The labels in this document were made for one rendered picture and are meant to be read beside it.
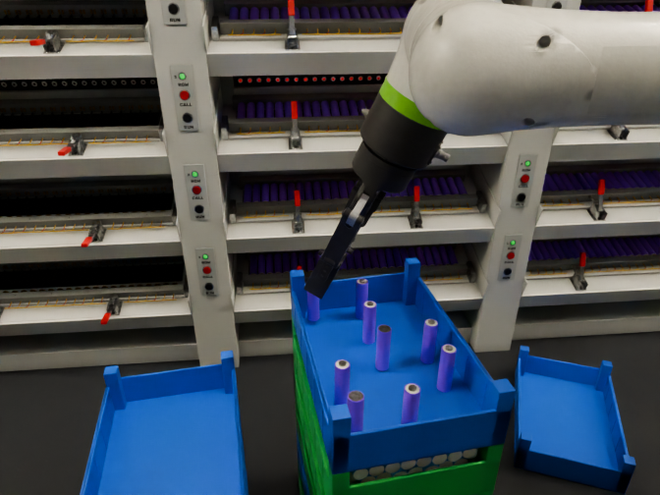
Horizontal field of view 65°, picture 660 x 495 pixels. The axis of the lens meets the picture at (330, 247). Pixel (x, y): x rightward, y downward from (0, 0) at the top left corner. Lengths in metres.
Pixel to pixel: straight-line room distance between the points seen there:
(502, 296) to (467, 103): 0.95
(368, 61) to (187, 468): 0.77
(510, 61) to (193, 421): 0.69
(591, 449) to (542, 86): 0.94
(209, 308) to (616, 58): 1.00
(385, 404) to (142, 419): 0.42
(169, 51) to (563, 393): 1.12
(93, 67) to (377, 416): 0.79
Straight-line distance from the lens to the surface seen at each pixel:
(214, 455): 0.84
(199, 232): 1.15
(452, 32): 0.44
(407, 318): 0.81
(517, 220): 1.25
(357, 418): 0.59
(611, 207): 1.41
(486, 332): 1.39
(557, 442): 1.25
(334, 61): 1.04
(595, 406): 1.37
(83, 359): 1.45
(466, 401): 0.69
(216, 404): 0.91
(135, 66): 1.07
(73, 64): 1.10
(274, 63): 1.04
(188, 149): 1.08
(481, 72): 0.43
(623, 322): 1.62
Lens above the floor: 0.87
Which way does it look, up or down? 28 degrees down
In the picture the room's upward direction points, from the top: straight up
